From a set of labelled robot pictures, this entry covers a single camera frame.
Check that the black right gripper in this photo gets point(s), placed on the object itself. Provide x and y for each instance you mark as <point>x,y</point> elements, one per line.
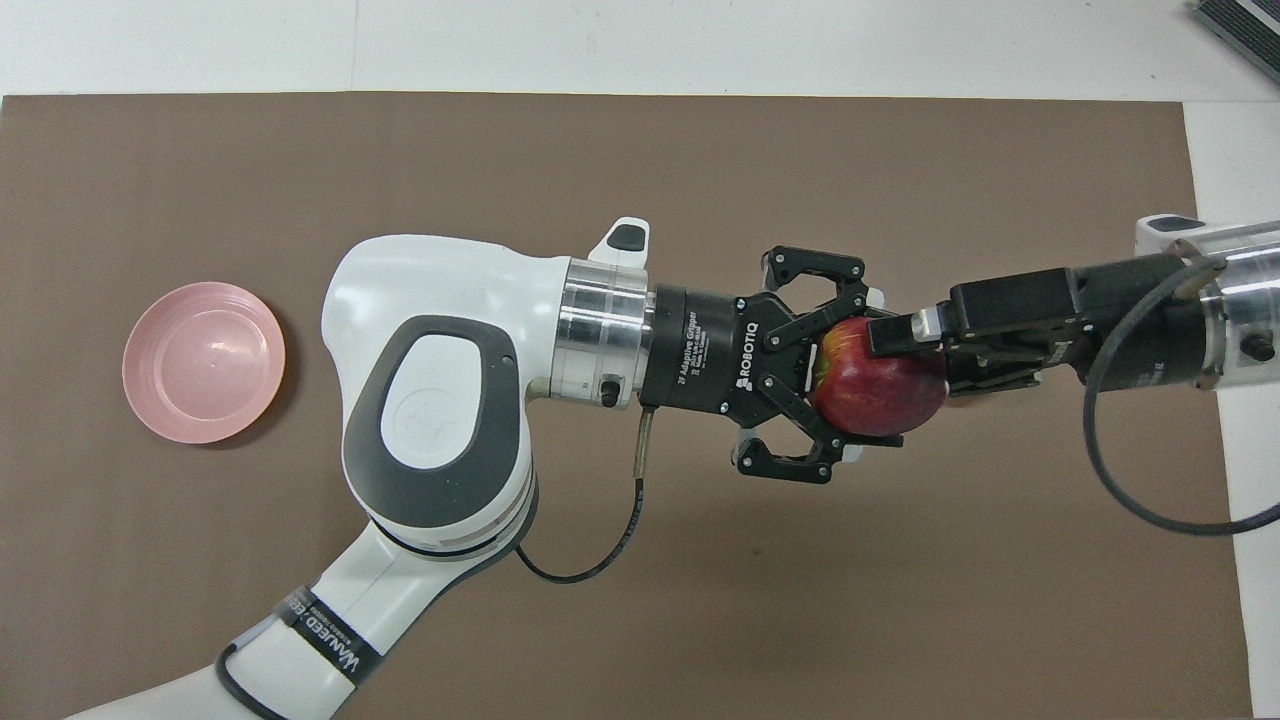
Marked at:
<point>1160,345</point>

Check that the dark ribbed panel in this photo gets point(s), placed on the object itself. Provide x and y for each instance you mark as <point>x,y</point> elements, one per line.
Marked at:
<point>1245,25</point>

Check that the brown table mat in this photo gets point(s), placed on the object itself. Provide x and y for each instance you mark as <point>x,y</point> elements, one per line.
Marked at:
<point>700,180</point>

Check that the red apple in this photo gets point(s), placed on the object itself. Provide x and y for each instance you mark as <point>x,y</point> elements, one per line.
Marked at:
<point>880,390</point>

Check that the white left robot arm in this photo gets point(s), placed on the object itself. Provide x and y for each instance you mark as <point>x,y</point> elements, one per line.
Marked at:
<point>440,290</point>

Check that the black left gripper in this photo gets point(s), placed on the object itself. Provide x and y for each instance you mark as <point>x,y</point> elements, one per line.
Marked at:
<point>700,350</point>

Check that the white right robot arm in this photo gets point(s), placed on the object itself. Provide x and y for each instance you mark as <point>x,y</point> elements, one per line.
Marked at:
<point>1250,300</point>

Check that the pink plate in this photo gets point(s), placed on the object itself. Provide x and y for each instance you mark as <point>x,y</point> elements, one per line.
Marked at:
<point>205,365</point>

